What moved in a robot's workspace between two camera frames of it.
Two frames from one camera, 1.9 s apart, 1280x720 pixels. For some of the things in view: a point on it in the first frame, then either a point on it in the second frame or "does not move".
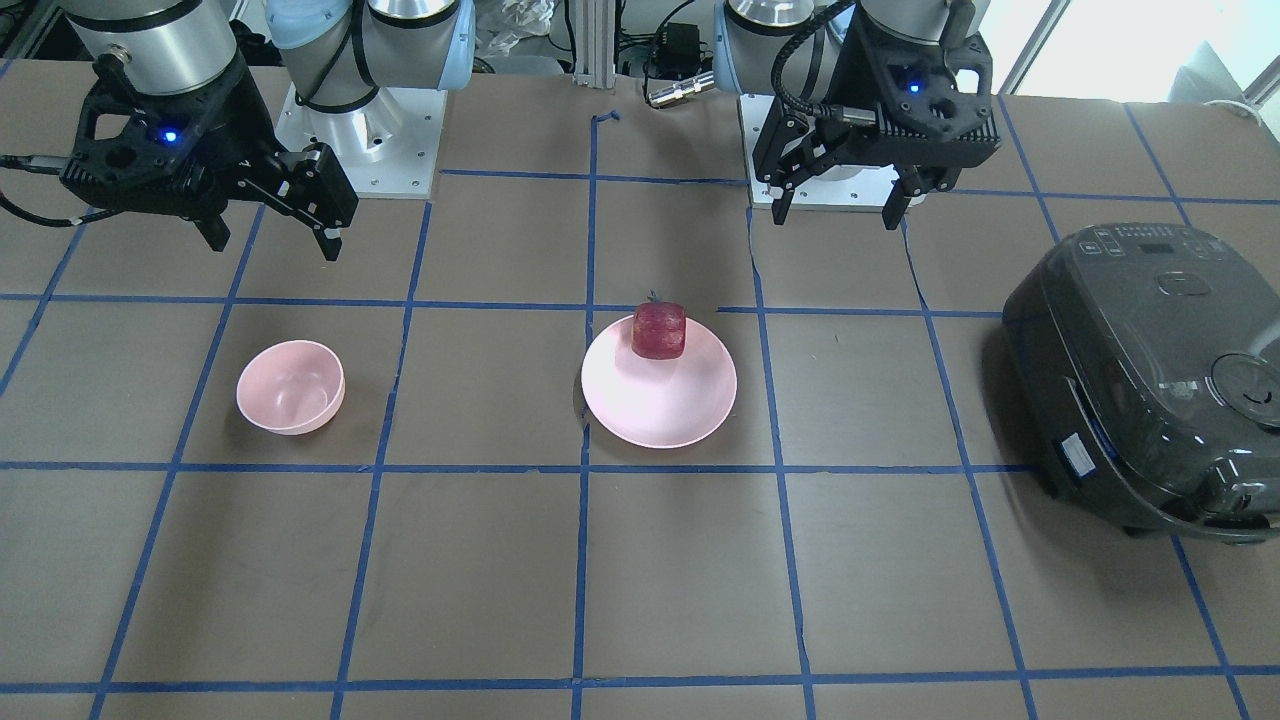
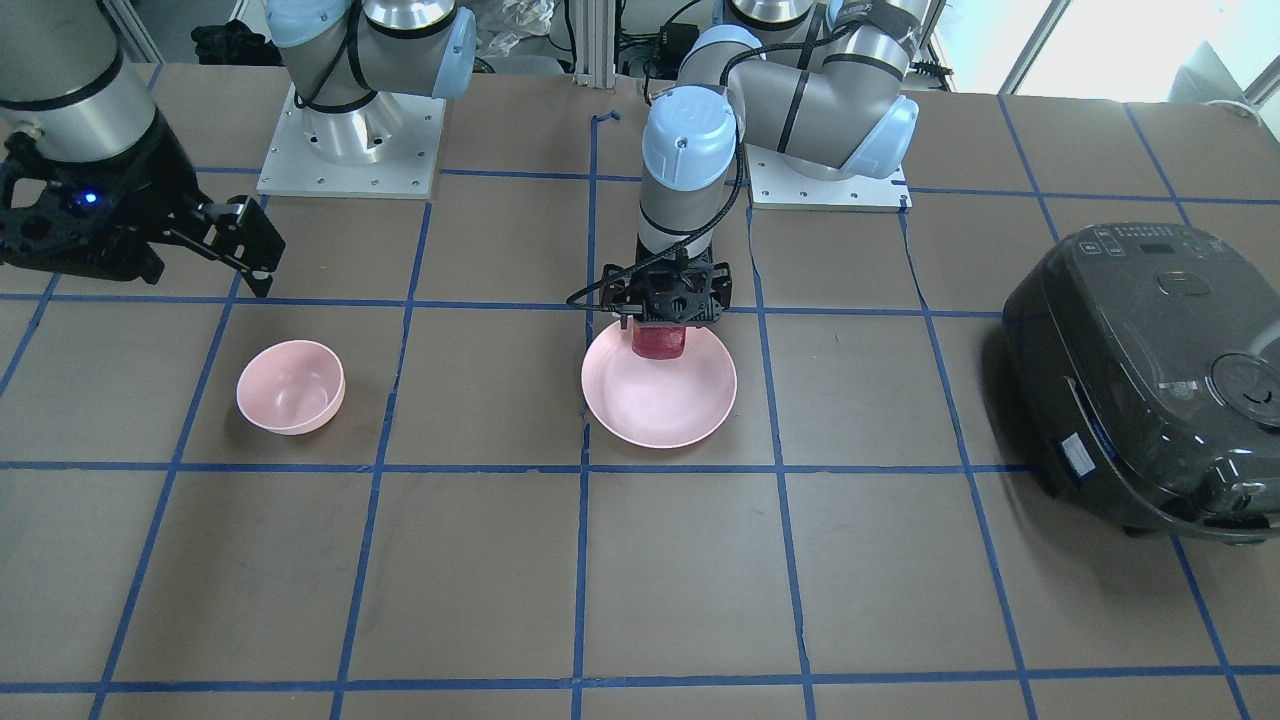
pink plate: x=658 y=403 does not move
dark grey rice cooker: x=1146 y=358 does not move
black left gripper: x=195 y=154 -> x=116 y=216
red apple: x=659 y=329 does not move
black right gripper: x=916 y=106 -> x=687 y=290
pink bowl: x=291 y=387 does not move
